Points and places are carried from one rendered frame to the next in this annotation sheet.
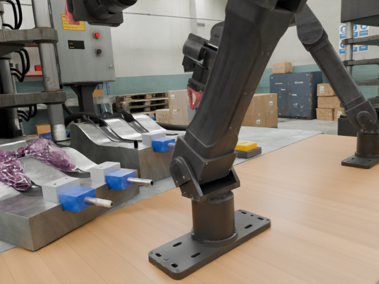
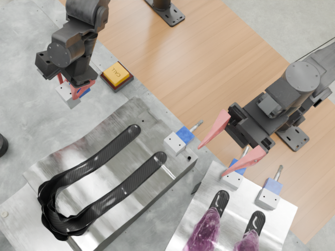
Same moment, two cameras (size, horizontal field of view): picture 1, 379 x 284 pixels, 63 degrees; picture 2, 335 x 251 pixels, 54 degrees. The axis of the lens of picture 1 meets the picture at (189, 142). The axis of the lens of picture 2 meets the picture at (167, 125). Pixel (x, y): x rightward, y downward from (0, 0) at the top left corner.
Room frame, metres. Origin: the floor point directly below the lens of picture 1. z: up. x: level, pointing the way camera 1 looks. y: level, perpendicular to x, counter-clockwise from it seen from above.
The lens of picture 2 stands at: (0.82, 0.39, 1.74)
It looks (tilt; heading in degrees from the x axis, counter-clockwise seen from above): 67 degrees down; 264
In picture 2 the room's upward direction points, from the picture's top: 7 degrees clockwise
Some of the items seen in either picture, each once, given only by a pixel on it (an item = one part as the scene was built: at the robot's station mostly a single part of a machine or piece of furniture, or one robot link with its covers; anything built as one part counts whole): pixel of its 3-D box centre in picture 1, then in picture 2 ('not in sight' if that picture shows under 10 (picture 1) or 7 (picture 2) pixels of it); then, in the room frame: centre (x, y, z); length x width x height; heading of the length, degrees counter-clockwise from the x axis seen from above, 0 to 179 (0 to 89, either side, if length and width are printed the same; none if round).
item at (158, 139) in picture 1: (166, 145); (186, 134); (0.73, 0.06, 0.89); 0.13 x 0.05 x 0.05; 44
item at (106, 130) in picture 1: (125, 125); (101, 180); (0.95, 0.20, 0.92); 0.35 x 0.16 x 0.09; 44
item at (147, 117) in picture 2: not in sight; (149, 120); (0.84, 0.01, 0.87); 0.05 x 0.05 x 0.04; 44
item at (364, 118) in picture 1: (366, 121); not in sight; (0.81, -0.48, 0.90); 0.09 x 0.06 x 0.06; 155
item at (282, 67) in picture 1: (282, 67); not in sight; (7.97, -2.47, 1.26); 0.42 x 0.33 x 0.29; 35
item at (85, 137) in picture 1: (127, 140); (97, 185); (0.97, 0.20, 0.87); 0.50 x 0.26 x 0.14; 44
